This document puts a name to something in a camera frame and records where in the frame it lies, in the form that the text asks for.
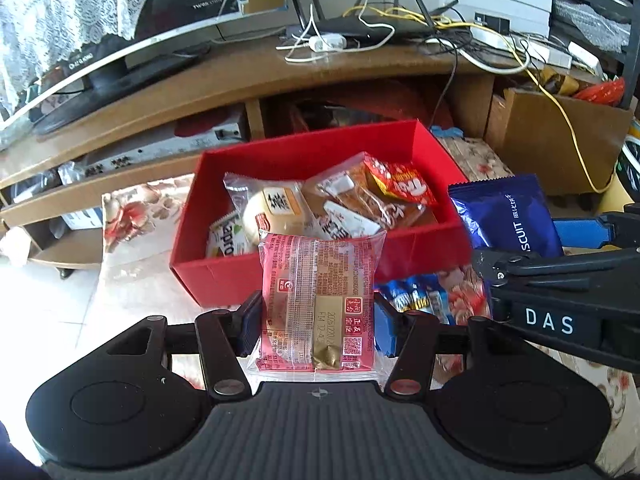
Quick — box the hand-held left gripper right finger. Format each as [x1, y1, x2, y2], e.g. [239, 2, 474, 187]
[372, 292, 525, 397]

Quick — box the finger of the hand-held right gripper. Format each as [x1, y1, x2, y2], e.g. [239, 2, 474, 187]
[551, 204, 640, 251]
[471, 246, 640, 289]

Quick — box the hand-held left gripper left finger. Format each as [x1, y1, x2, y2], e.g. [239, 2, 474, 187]
[105, 291, 265, 403]

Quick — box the red cardboard box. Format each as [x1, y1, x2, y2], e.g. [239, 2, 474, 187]
[169, 119, 474, 309]

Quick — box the blue biscuit packet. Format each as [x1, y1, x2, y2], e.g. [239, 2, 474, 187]
[447, 173, 566, 259]

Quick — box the pink cake packet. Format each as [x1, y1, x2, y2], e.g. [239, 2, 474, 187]
[247, 232, 389, 374]

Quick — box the green and white packet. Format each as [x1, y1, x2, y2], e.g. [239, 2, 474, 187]
[206, 212, 261, 260]

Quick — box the bread packet with orange label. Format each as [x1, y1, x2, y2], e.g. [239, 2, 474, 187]
[223, 172, 314, 247]

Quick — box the red gummy packet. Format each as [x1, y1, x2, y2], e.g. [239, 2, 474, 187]
[363, 153, 441, 209]

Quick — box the golden brown cake packet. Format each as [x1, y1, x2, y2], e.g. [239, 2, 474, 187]
[302, 152, 382, 217]

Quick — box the blue candy packet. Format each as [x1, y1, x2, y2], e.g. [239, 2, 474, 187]
[375, 272, 452, 327]

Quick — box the orange snack packet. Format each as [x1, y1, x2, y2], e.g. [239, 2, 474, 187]
[312, 195, 444, 242]

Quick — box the brown cardboard box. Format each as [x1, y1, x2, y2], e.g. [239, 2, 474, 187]
[486, 86, 634, 197]

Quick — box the orange plastic bag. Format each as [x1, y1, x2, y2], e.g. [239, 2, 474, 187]
[571, 77, 627, 107]

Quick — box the white power strip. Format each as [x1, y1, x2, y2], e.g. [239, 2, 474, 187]
[471, 24, 604, 74]

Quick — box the silver set-top box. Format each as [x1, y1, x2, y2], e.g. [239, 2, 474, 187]
[81, 120, 252, 179]

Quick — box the white carton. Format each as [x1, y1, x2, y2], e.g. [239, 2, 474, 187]
[61, 207, 105, 232]

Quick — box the dark red pouch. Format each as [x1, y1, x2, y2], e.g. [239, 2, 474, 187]
[175, 115, 237, 139]

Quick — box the wooden TV stand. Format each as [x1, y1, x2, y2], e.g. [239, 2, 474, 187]
[0, 35, 551, 282]

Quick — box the black router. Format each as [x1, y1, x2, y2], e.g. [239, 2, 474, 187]
[281, 0, 462, 42]

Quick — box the white plug adapter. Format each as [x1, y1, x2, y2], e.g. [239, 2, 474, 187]
[276, 31, 349, 64]

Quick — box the flat screen TV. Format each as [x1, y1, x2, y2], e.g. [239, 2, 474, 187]
[0, 0, 292, 137]

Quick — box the white lace cloth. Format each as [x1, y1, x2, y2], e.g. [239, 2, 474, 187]
[0, 0, 162, 112]

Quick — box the yellow cable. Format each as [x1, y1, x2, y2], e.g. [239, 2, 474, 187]
[344, 4, 617, 194]

